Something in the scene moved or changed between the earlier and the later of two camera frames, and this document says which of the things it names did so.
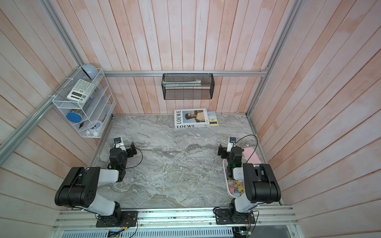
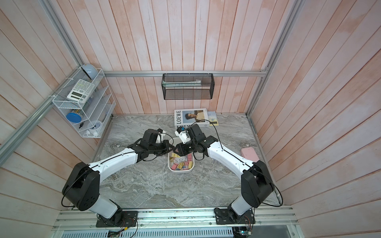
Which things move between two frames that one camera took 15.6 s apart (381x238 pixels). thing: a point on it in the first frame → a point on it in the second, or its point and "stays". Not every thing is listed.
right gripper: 223,149 → 181,148
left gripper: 130,153 → 166,145
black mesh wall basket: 188,86 stays
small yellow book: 213,118 stays
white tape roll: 94,126 stays
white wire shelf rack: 87,101 stays
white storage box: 235,188 → 179,163
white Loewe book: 190,118 stays
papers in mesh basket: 197,83 stays
